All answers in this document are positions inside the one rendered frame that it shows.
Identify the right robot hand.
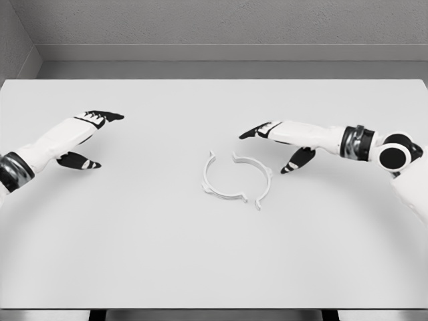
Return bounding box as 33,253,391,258
238,120,324,175

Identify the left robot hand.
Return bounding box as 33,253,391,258
40,109,125,171

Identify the white pipe clamp half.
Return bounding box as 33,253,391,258
231,152,272,211
201,150,249,204

